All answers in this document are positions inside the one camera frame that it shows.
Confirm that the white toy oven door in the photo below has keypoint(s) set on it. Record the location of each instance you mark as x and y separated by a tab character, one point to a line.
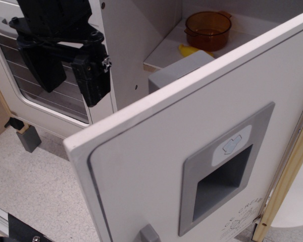
51	99

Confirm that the white toy fridge door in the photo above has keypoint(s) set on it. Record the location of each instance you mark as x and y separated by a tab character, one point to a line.
129	165

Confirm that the grey oven door handle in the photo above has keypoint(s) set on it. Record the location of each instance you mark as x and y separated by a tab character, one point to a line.
5	29

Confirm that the yellow toy banana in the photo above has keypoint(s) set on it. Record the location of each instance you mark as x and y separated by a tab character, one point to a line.
189	50

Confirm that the black clamp bracket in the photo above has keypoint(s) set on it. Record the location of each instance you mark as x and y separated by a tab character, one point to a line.
15	123

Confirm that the grey kitchen leg block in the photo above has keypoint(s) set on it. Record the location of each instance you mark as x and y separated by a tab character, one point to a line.
29	139

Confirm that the grey ice dispenser panel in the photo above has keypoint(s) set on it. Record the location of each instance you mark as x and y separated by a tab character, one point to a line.
219	171

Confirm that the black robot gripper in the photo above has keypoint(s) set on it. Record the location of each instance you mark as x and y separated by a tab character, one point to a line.
46	23

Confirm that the grey fridge door handle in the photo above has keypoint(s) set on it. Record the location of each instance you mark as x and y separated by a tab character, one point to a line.
148	234

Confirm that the light wooden side post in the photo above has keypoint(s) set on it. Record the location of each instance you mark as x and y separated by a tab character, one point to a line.
288	175

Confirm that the amber transparent plastic pot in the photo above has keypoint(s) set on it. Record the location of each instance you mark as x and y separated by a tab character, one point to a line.
208	30

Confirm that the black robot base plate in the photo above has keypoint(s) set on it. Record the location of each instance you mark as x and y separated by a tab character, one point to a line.
21	231

